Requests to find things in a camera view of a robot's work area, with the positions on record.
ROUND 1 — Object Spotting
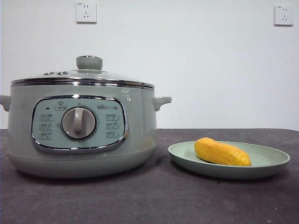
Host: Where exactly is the yellow corn cob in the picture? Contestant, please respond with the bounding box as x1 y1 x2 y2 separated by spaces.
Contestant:
194 137 252 167

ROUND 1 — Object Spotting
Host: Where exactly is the pale green round plate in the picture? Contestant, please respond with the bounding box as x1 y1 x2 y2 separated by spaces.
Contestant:
167 140 291 180

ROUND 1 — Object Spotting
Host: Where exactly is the white wall socket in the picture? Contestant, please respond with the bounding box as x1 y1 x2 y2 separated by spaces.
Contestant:
274 5 294 27
75 2 97 23

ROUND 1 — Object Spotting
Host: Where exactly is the glass lid with green knob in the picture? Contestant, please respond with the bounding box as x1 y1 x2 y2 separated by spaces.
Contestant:
10 55 155 91

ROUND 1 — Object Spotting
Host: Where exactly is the pale green electric steamer pot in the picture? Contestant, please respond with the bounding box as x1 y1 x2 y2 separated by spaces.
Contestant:
0 85 172 179

